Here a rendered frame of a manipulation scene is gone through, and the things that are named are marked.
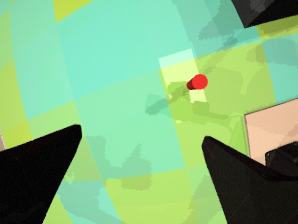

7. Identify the red peg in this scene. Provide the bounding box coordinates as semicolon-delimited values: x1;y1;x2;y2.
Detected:
188;73;208;91

